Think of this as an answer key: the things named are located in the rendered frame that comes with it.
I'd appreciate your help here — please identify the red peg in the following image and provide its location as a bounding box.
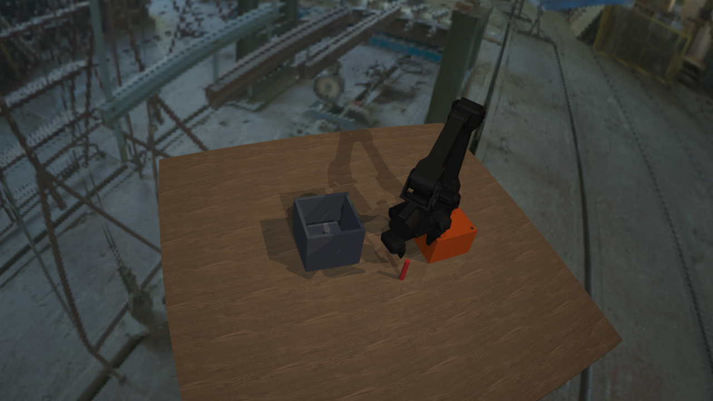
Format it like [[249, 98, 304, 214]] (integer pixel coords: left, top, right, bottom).
[[399, 259, 410, 280]]

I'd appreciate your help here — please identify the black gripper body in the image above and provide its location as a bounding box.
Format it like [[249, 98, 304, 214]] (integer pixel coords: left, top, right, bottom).
[[381, 209, 452, 254]]

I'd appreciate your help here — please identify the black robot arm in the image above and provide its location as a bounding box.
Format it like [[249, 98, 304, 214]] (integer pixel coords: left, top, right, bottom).
[[388, 97, 486, 239]]

